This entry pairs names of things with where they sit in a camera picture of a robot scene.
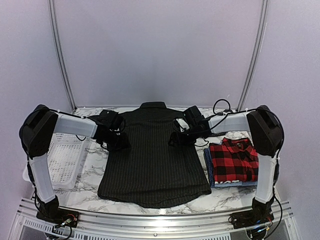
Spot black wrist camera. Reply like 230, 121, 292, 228
183, 105, 205, 126
97, 109, 126, 133

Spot aluminium front frame rail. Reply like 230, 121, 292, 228
8, 198, 302, 240

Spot white plastic laundry basket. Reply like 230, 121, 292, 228
22, 131, 87, 191

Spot black pinstriped long sleeve shirt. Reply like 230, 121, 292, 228
97, 102, 212, 209

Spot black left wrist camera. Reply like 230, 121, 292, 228
97, 109, 126, 133

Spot right aluminium corner post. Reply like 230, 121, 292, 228
236, 0, 270, 111

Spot blue checked folded shirt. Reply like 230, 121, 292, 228
203, 148, 215, 188

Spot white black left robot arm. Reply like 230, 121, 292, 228
19, 104, 131, 226

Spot aluminium corner post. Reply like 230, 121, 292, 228
236, 0, 270, 111
47, 0, 77, 112

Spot red black plaid shirt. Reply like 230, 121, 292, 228
209, 138, 259, 184

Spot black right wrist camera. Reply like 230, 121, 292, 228
183, 105, 205, 126

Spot left aluminium corner post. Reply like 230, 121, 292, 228
47, 0, 77, 112

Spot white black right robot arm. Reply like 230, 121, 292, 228
168, 105, 285, 229

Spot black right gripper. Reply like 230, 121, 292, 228
168, 125, 203, 148

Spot light blue folded shirt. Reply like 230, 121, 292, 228
210, 180, 258, 188

